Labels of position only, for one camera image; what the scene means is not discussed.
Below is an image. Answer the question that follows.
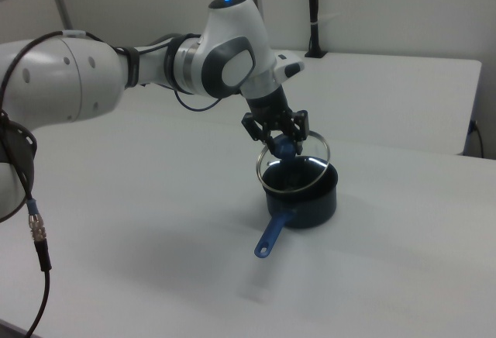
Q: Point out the black camera pole with base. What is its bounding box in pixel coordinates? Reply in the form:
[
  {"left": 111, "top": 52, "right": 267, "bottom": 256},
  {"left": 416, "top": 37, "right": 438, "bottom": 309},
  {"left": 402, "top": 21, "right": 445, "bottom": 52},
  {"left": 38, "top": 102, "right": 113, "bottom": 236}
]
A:
[{"left": 305, "top": 0, "right": 327, "bottom": 59}]

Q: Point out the black cable behind side table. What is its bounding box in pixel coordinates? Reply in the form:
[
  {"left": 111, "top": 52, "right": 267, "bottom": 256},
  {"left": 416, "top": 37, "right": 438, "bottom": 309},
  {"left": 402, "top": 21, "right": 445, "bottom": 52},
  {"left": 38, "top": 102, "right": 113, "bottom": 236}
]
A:
[{"left": 470, "top": 119, "right": 485, "bottom": 159}]

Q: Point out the white side table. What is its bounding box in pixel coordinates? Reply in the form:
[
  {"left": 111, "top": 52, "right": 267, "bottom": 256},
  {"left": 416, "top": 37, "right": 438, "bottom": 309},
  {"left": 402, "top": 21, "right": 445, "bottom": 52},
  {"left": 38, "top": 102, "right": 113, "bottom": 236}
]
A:
[{"left": 170, "top": 47, "right": 483, "bottom": 157}]

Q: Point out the dark blue saucepan, blue handle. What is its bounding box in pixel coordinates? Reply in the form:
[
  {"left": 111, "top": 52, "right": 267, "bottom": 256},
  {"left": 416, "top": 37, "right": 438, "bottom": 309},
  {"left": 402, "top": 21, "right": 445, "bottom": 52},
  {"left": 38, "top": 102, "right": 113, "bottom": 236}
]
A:
[{"left": 253, "top": 154, "right": 339, "bottom": 260}]

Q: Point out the glass lid with blue knob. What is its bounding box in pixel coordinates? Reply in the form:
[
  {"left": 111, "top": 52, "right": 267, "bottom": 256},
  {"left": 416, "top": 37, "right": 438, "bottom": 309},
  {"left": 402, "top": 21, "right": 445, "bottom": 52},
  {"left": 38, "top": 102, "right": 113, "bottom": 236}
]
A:
[{"left": 254, "top": 130, "right": 330, "bottom": 192}]

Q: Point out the black cable with metal connector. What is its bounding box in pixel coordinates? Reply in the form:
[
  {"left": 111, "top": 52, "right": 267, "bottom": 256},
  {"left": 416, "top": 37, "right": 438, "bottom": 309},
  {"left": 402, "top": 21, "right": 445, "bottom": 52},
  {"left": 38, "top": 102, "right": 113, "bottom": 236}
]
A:
[{"left": 0, "top": 30, "right": 117, "bottom": 338}]

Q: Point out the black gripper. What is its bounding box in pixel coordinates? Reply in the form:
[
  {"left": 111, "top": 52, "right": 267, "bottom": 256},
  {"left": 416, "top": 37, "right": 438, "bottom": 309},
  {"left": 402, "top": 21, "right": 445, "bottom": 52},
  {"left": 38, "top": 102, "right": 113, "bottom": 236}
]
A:
[{"left": 240, "top": 86, "right": 310, "bottom": 153}]

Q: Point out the thin dark blue cable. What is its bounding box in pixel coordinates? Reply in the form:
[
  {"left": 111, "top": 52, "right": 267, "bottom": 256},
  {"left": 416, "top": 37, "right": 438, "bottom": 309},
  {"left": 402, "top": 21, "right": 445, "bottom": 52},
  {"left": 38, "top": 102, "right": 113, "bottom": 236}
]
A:
[{"left": 172, "top": 89, "right": 226, "bottom": 114}]

